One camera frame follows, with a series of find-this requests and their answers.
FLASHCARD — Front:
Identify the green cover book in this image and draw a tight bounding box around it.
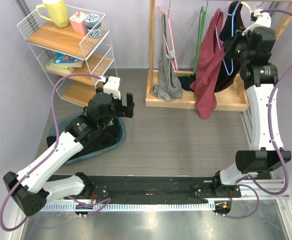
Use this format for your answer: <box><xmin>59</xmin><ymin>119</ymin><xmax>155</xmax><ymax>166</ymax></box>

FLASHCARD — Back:
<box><xmin>45</xmin><ymin>54</ymin><xmax>74</xmax><ymax>74</ymax></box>

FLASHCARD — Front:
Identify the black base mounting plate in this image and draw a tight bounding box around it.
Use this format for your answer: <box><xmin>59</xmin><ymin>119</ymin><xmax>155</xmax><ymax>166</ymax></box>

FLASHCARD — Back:
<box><xmin>71</xmin><ymin>175</ymin><xmax>242</xmax><ymax>205</ymax></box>

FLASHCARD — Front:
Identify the wooden clothes rack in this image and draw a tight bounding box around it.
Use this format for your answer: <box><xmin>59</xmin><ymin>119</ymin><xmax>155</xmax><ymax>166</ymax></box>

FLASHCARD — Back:
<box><xmin>145</xmin><ymin>0</ymin><xmax>292</xmax><ymax>113</ymax></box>

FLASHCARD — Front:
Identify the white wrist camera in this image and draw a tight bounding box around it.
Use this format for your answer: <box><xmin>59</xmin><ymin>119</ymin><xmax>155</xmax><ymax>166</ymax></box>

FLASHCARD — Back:
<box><xmin>241</xmin><ymin>9</ymin><xmax>272</xmax><ymax>36</ymax></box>
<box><xmin>99</xmin><ymin>76</ymin><xmax>122</xmax><ymax>100</ymax></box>

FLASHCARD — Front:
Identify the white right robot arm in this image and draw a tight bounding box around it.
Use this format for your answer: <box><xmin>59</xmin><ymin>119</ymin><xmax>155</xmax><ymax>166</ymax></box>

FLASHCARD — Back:
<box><xmin>211</xmin><ymin>26</ymin><xmax>292</xmax><ymax>198</ymax></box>

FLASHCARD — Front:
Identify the teal plastic laundry basin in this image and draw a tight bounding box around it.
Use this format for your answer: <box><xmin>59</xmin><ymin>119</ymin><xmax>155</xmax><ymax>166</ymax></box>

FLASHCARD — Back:
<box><xmin>48</xmin><ymin>112</ymin><xmax>127</xmax><ymax>165</ymax></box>

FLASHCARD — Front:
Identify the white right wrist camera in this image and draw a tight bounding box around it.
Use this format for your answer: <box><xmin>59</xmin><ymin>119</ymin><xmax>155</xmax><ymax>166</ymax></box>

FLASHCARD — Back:
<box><xmin>241</xmin><ymin>9</ymin><xmax>272</xmax><ymax>36</ymax></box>

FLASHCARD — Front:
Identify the green hanger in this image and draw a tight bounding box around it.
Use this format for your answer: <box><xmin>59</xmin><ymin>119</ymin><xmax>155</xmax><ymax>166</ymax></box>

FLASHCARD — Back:
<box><xmin>192</xmin><ymin>0</ymin><xmax>209</xmax><ymax>75</ymax></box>

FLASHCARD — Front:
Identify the slotted aluminium cable rail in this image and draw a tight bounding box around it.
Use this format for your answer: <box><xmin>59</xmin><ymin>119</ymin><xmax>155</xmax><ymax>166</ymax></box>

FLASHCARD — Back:
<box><xmin>40</xmin><ymin>201</ymin><xmax>216</xmax><ymax>213</ymax></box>

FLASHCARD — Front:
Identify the blue white patterned cup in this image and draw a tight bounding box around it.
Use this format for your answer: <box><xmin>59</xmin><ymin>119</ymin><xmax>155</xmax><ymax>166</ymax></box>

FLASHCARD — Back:
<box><xmin>84</xmin><ymin>13</ymin><xmax>102</xmax><ymax>38</ymax></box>

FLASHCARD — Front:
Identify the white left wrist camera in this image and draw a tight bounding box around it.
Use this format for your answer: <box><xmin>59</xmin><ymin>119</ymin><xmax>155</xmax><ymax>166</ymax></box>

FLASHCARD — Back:
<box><xmin>99</xmin><ymin>76</ymin><xmax>122</xmax><ymax>100</ymax></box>

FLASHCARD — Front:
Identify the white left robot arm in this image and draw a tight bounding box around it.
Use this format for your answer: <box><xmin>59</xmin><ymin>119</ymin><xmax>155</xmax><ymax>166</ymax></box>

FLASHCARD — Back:
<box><xmin>3</xmin><ymin>90</ymin><xmax>135</xmax><ymax>217</ymax></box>

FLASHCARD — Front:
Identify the white wire wooden shelf rack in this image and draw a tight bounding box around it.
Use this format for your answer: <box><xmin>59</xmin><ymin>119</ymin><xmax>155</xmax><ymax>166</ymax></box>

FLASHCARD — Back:
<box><xmin>17</xmin><ymin>5</ymin><xmax>117</xmax><ymax>106</ymax></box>

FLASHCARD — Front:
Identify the light blue hanger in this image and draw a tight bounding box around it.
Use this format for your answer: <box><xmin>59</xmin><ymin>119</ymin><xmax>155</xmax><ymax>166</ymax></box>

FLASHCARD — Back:
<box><xmin>215</xmin><ymin>1</ymin><xmax>244</xmax><ymax>78</ymax></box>

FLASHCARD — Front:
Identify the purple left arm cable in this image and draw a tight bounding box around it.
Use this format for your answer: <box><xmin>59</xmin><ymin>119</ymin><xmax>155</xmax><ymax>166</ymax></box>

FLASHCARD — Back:
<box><xmin>0</xmin><ymin>73</ymin><xmax>112</xmax><ymax>231</ymax></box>

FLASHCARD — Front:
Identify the grey tank top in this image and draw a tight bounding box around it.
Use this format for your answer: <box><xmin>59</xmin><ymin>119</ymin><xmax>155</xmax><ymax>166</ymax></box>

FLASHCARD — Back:
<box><xmin>151</xmin><ymin>14</ymin><xmax>183</xmax><ymax>101</ymax></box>

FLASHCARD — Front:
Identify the yellow mug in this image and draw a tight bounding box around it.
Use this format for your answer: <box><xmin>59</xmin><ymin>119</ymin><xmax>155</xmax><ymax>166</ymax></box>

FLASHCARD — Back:
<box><xmin>35</xmin><ymin>0</ymin><xmax>70</xmax><ymax>28</ymax></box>

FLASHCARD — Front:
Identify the blue cover book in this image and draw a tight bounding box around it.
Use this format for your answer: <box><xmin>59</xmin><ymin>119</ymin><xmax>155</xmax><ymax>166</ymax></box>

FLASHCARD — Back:
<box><xmin>53</xmin><ymin>52</ymin><xmax>83</xmax><ymax>68</ymax></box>

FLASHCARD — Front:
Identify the cream white hanger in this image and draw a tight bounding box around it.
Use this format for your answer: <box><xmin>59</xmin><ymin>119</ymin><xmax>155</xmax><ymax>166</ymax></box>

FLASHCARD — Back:
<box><xmin>240</xmin><ymin>1</ymin><xmax>253</xmax><ymax>14</ymax></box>

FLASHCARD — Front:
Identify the pink small box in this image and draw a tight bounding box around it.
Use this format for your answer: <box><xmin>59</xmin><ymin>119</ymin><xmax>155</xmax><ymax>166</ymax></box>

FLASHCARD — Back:
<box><xmin>69</xmin><ymin>11</ymin><xmax>87</xmax><ymax>35</ymax></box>

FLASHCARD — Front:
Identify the pink hanger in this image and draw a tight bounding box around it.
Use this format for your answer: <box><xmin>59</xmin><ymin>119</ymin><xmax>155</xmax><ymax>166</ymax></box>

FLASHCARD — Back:
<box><xmin>158</xmin><ymin>0</ymin><xmax>179</xmax><ymax>73</ymax></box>

